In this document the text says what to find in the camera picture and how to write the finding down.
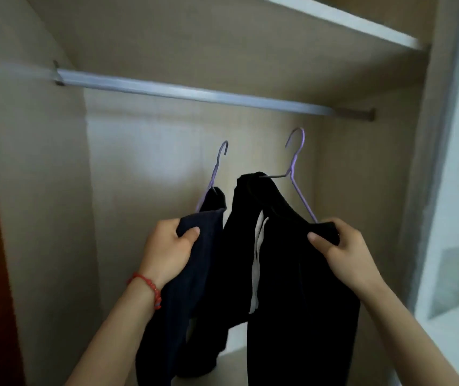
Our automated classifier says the person's left hand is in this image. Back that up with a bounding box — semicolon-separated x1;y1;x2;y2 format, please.
137;218;201;290

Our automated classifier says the person's right hand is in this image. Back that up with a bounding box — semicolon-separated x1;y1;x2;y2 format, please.
307;217;376;294

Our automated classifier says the black garment with white drawstring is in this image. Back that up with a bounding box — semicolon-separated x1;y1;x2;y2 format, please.
191;171;361;386

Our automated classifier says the navy blue garment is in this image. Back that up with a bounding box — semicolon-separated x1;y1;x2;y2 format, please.
134;186;229;386

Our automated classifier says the purple wire hanger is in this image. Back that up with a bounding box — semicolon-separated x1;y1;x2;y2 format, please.
260;127;318;224
195;141;230;213

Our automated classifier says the person's right forearm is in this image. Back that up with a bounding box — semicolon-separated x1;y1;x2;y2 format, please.
349;277;459;386

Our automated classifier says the person's left forearm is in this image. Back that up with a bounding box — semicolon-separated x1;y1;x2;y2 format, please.
64;274;161;386

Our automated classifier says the white sliding wardrobe door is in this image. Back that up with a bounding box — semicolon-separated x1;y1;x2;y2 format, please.
386;0;459;386

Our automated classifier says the silver closet rod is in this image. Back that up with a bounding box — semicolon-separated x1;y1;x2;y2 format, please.
53;61;376;122

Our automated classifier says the beige wardrobe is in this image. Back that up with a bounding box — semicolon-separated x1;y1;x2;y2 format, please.
0;0;459;386

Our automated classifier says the white wardrobe shelf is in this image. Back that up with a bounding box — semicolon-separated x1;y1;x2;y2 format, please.
254;0;431;50

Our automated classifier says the red bead bracelet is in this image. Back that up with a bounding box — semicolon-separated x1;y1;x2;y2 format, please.
127;272;162;310

